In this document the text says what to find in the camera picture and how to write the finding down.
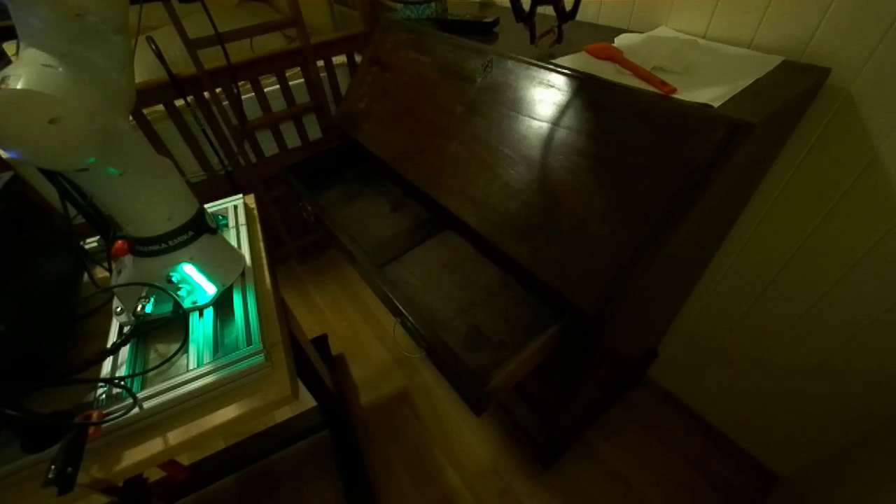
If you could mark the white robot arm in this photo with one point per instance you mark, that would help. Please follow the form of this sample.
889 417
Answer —
65 107

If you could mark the open wooden desk drawer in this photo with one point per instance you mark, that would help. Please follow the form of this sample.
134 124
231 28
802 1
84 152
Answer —
469 313

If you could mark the dark wooden secretary desk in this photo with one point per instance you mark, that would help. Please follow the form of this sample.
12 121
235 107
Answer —
599 196

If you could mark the wooden chair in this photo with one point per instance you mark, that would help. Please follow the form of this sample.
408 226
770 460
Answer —
238 86

